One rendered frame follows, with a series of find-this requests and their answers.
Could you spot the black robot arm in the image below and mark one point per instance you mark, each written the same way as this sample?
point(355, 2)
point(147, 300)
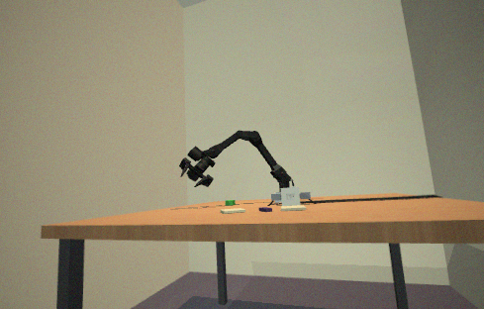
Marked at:
point(254, 138)

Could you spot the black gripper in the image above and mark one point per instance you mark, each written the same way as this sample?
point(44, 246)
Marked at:
point(198, 169)

